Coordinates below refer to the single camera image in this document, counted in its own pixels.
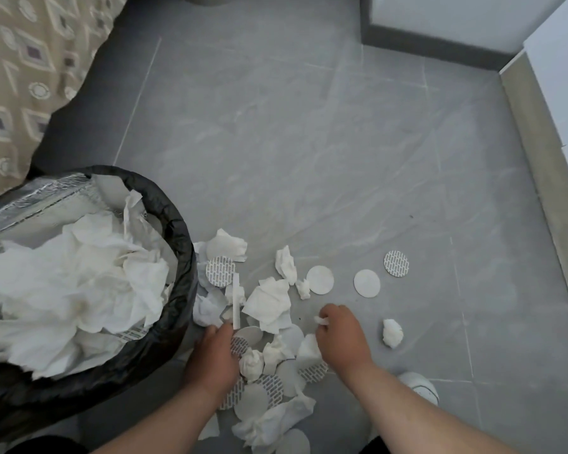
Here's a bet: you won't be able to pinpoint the person's right hand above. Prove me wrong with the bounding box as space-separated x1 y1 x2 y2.
314 305 375 379

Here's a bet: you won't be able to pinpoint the person's left hand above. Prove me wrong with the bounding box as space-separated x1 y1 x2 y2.
184 322 241 402

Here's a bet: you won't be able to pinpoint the pile of white tissue scraps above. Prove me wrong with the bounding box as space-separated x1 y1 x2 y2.
191 228 410 454

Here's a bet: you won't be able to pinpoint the tissues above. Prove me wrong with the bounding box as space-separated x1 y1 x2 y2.
0 186 176 379

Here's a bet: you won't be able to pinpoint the silver foil bag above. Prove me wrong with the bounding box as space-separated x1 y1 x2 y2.
0 172 95 253

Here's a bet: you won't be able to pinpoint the person's left forearm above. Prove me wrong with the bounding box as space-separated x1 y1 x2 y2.
90 387 228 454

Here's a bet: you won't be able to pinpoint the person's right forearm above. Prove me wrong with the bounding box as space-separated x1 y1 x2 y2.
345 363 521 454

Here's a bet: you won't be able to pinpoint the white shoe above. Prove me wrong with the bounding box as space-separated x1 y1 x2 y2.
397 371 440 407

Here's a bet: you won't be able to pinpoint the grey bed base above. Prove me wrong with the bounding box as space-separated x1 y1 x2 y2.
28 0 162 175

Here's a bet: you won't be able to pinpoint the dark grey skirting board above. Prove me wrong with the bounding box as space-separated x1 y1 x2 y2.
359 0 519 71

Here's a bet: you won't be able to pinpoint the white wardrobe beige plinth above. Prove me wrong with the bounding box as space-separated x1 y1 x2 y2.
499 0 568 311

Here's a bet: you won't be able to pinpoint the beige patterned bedspread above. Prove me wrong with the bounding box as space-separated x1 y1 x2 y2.
0 0 129 202

